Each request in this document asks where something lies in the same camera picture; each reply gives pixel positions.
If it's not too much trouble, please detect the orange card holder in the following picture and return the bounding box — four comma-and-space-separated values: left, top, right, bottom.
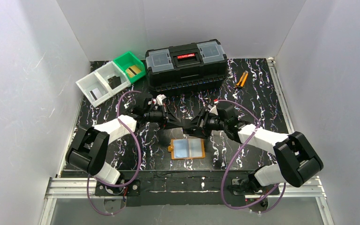
167, 138, 205, 160

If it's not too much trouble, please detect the gold card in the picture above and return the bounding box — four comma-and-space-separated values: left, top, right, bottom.
125, 65, 141, 78

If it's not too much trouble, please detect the silver white credit card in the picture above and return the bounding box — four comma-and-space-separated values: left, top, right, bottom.
90, 88, 103, 101

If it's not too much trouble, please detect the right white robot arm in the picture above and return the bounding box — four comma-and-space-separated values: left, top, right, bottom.
182, 101, 324, 192

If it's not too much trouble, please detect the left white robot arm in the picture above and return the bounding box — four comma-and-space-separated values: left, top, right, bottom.
65, 91, 183, 188

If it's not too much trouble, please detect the orange utility knife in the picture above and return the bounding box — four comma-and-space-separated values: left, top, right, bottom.
235, 71, 249, 89

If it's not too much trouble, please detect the middle white plastic bin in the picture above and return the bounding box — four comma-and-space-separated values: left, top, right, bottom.
95, 61, 131, 95

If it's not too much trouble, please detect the white plastic bin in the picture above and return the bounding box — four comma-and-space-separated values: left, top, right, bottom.
76, 72, 112, 107
95, 61, 131, 95

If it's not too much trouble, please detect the green plastic bin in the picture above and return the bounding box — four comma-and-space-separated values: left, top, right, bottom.
113, 51, 146, 83

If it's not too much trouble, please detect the left white plastic bin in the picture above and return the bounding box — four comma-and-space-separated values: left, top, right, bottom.
76, 72, 112, 107

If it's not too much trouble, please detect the black toolbox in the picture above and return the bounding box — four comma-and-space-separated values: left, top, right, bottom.
145, 39, 228, 95

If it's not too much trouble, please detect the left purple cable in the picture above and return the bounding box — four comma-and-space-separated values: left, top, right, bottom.
86, 90, 143, 217

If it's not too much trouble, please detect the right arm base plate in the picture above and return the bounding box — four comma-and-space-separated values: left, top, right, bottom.
227, 178, 279, 195

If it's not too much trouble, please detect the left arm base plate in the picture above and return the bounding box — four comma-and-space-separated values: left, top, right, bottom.
94, 180, 141, 196

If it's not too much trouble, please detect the aluminium frame rail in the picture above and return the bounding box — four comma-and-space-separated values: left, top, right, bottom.
40, 59, 333, 225

